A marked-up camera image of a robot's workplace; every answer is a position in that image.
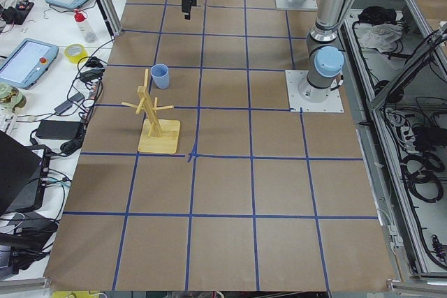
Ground light blue plastic cup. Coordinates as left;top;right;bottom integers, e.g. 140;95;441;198
150;64;170;89

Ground red cap squeeze bottle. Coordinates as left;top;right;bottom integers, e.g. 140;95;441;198
74;10;97;43

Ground yellow tape roll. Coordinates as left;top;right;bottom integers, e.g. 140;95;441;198
64;43;88;64

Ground wooden mug tree stand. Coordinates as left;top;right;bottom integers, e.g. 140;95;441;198
122;69;181;154

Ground lower blue teach pendant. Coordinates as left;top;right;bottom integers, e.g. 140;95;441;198
1;38;59;89

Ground black cloth bundle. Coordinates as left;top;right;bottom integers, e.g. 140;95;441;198
358;6;397;25

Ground black power brick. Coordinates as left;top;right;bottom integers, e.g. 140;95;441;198
36;120;82;140

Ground white crumpled cloth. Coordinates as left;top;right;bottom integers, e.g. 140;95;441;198
359;24;403;52

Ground green patterned round tin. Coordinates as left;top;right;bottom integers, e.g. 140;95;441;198
0;82;27;112

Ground black laptop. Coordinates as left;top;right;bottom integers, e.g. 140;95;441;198
1;132;50;214

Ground coiled black cables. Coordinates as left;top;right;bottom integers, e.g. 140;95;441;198
400;153;447;204

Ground aluminium frame side rail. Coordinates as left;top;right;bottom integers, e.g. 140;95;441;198
356;121;417;282

